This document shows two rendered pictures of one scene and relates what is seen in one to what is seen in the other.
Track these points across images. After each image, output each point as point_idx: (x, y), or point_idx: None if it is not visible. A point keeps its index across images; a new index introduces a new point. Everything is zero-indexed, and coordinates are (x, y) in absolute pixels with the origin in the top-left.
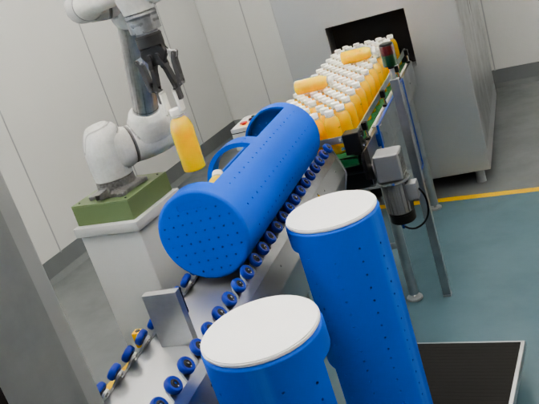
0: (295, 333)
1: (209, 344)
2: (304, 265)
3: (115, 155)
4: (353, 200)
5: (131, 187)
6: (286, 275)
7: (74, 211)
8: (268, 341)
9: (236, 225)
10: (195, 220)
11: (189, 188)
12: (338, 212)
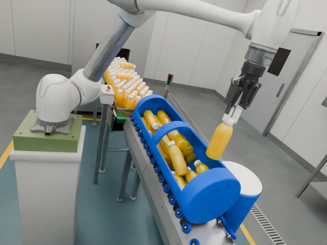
0: None
1: None
2: (231, 207)
3: (68, 104)
4: (242, 170)
5: (69, 127)
6: None
7: (14, 139)
8: None
9: (235, 197)
10: (217, 194)
11: (225, 175)
12: (245, 179)
